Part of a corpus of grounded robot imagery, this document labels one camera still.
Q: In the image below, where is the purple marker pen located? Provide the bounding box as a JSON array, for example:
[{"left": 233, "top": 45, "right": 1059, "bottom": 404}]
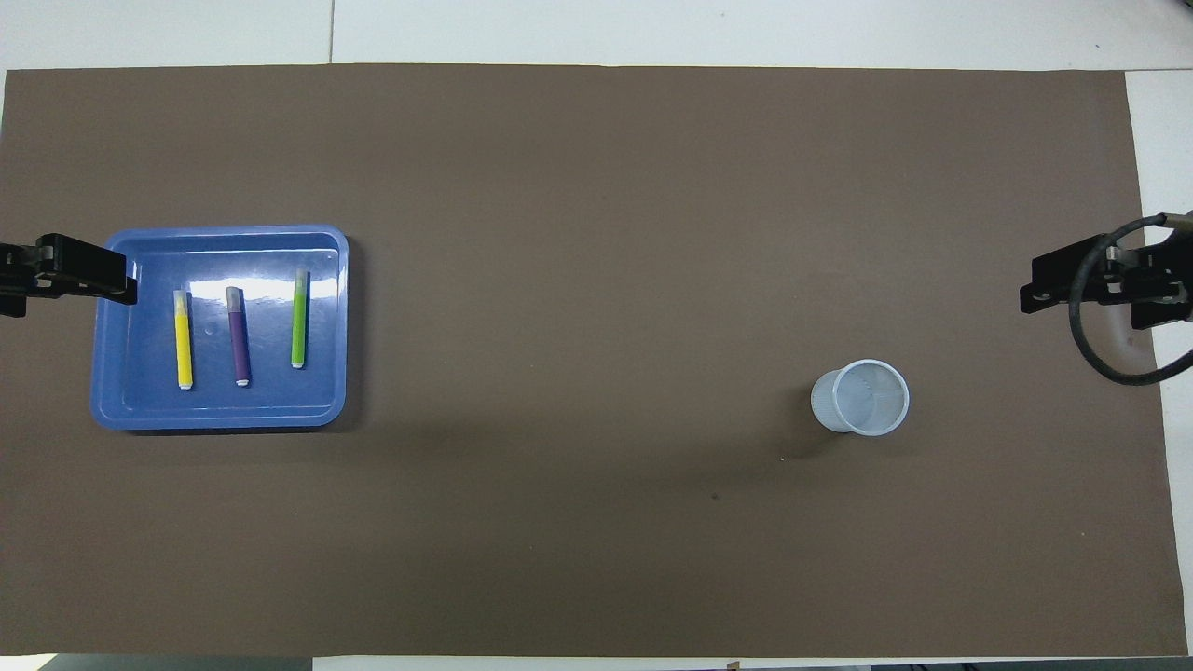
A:
[{"left": 226, "top": 286, "right": 252, "bottom": 388}]

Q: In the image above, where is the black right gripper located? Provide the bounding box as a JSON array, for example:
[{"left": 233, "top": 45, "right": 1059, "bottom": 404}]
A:
[{"left": 1020, "top": 235, "right": 1193, "bottom": 331}]

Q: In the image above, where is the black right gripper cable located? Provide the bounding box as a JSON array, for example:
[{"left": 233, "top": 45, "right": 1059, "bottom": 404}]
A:
[{"left": 1068, "top": 212, "right": 1193, "bottom": 387}]

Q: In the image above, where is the yellow marker pen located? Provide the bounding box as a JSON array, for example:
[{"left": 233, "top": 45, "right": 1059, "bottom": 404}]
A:
[{"left": 172, "top": 290, "right": 195, "bottom": 390}]

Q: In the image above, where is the blue plastic tray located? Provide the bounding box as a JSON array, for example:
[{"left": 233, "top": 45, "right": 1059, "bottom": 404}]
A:
[{"left": 89, "top": 224, "right": 350, "bottom": 431}]

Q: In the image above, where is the translucent plastic cup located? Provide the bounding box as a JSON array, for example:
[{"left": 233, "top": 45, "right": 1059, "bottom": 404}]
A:
[{"left": 810, "top": 359, "right": 912, "bottom": 437}]

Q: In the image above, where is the brown table mat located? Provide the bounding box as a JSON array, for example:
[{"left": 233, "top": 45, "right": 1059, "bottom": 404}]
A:
[{"left": 0, "top": 63, "right": 1189, "bottom": 659}]

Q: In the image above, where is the green marker pen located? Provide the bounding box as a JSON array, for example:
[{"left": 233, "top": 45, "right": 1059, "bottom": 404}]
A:
[{"left": 290, "top": 268, "right": 311, "bottom": 370}]

